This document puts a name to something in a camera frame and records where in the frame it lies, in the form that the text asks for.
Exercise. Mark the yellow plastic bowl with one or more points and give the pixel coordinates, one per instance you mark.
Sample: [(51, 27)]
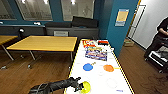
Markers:
[(87, 87)]

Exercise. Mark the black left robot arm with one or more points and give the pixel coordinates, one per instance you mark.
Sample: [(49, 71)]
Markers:
[(46, 87)]

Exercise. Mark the blue disc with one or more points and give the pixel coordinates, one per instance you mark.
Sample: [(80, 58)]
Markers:
[(87, 67)]

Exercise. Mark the yellow white air hockey table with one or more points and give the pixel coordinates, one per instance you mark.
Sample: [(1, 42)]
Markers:
[(100, 76)]

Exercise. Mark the orange disc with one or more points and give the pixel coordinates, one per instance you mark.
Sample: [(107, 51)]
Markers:
[(108, 68)]

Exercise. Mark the red black box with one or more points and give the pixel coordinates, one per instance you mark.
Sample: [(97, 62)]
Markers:
[(103, 42)]

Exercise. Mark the yellow wooden table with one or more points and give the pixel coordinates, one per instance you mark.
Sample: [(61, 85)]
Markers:
[(5, 39), (43, 43)]

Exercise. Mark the grey white box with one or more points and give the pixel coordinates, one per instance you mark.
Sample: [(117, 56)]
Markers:
[(61, 33)]

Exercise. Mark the cardboard box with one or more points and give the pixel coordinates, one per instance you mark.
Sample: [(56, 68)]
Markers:
[(128, 43)]

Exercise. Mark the interior glass window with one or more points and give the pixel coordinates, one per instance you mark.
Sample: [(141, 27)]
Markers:
[(78, 10), (35, 10), (6, 8)]

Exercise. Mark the dark low sofa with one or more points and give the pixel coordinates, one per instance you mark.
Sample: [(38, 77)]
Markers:
[(13, 30)]

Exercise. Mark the black wheeled cart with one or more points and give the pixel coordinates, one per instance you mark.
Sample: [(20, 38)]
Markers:
[(158, 61)]

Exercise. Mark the person in black shirt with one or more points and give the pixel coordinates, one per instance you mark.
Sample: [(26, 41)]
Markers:
[(159, 40)]

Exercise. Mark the yellow framed wall sign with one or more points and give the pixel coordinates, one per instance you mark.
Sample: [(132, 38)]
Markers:
[(122, 17)]

